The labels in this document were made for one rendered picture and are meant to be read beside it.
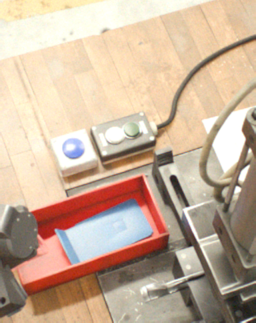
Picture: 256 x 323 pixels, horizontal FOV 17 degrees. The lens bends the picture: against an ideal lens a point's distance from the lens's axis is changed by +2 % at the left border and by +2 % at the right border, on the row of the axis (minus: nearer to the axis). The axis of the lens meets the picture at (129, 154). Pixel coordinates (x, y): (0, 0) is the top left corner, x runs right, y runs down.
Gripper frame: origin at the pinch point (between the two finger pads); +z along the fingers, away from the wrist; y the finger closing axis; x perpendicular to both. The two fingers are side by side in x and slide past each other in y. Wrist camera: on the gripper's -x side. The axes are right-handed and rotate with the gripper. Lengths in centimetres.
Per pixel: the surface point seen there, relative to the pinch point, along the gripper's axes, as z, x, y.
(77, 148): 20.8, 22.8, 3.2
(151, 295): 18.0, -7.9, 7.7
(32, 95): 22.1, 37.9, -2.0
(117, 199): 25.7, 12.6, 5.2
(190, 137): 34.7, 20.4, 19.5
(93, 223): 22.6, 9.4, 0.7
